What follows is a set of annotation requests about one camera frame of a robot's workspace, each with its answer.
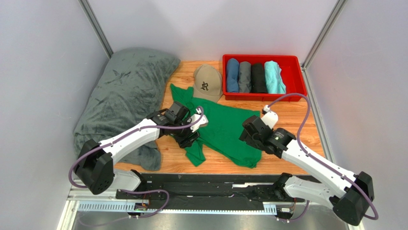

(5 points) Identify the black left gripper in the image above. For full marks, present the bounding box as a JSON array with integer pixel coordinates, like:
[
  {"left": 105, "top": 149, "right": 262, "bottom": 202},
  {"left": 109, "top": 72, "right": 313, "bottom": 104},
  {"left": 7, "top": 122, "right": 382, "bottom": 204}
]
[{"left": 172, "top": 115, "right": 200, "bottom": 149}]

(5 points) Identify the green t-shirt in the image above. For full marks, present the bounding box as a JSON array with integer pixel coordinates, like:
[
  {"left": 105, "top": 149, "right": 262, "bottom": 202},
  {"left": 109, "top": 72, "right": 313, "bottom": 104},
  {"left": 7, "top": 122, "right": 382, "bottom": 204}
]
[{"left": 170, "top": 84, "right": 262, "bottom": 168}]

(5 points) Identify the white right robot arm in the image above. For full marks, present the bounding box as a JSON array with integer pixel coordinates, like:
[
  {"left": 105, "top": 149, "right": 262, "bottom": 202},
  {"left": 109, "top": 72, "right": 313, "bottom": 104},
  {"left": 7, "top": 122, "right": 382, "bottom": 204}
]
[{"left": 239, "top": 114, "right": 374, "bottom": 226}]

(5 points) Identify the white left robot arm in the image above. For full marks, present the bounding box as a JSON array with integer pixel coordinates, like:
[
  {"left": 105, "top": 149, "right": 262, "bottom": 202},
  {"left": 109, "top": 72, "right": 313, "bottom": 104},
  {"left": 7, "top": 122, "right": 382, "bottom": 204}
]
[{"left": 68, "top": 102, "right": 208, "bottom": 195}]

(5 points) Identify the black rolled t-shirt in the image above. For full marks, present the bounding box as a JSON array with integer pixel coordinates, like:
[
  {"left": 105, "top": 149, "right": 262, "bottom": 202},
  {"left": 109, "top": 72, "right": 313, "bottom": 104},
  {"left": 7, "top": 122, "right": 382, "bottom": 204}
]
[{"left": 251, "top": 63, "right": 268, "bottom": 93}]

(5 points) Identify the turquoise rolled t-shirt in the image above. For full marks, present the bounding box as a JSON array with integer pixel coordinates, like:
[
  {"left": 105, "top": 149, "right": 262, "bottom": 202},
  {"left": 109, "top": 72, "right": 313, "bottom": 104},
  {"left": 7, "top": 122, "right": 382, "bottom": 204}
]
[{"left": 264, "top": 61, "right": 286, "bottom": 94}]

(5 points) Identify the grey rolled t-shirt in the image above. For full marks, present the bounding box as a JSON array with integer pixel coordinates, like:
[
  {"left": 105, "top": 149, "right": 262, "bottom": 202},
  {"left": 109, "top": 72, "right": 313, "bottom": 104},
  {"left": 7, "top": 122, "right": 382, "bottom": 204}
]
[{"left": 238, "top": 61, "right": 252, "bottom": 93}]

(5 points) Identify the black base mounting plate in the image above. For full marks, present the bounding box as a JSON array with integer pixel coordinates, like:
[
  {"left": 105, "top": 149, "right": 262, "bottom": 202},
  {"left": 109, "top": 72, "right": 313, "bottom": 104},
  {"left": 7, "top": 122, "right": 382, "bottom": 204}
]
[{"left": 115, "top": 173, "right": 295, "bottom": 210}]

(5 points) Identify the tan baseball cap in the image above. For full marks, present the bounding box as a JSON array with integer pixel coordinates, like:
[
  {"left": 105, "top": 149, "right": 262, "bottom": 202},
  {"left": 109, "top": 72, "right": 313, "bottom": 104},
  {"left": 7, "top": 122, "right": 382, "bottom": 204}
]
[{"left": 193, "top": 64, "right": 223, "bottom": 103}]

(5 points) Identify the blue rolled t-shirt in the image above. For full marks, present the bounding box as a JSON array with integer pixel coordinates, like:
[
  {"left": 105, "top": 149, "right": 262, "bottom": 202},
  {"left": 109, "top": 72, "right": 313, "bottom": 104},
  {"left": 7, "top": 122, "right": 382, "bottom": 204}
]
[{"left": 226, "top": 58, "right": 239, "bottom": 93}]

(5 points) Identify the grey plush pillow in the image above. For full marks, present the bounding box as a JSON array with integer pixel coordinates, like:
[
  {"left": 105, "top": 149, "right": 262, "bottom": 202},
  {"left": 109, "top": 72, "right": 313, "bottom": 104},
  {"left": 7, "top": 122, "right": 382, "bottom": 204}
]
[{"left": 73, "top": 47, "right": 181, "bottom": 156}]

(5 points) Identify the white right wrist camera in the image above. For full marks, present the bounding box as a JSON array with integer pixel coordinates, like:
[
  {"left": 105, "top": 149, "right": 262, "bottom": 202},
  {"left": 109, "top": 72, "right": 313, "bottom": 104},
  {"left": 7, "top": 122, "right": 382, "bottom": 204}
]
[{"left": 261, "top": 105, "right": 279, "bottom": 129}]

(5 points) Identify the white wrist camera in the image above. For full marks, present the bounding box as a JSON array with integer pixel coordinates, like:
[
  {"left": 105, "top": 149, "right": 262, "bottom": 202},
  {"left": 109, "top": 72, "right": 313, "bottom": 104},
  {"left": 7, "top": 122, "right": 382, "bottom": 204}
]
[
  {"left": 261, "top": 105, "right": 279, "bottom": 129},
  {"left": 188, "top": 106, "right": 208, "bottom": 133}
]

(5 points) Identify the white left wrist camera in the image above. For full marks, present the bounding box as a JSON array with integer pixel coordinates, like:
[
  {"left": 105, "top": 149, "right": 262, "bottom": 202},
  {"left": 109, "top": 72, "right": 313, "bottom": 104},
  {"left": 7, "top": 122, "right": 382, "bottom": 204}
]
[{"left": 188, "top": 106, "right": 208, "bottom": 133}]

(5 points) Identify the aluminium frame rail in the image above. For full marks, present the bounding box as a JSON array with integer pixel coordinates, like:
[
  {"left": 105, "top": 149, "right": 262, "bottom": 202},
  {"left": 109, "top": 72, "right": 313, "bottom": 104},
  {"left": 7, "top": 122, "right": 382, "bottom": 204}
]
[{"left": 57, "top": 188, "right": 278, "bottom": 230}]

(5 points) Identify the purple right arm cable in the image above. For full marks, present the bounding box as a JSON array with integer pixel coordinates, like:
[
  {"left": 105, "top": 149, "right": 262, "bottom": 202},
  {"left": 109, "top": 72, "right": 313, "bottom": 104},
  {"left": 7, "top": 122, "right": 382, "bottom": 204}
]
[{"left": 263, "top": 92, "right": 379, "bottom": 221}]

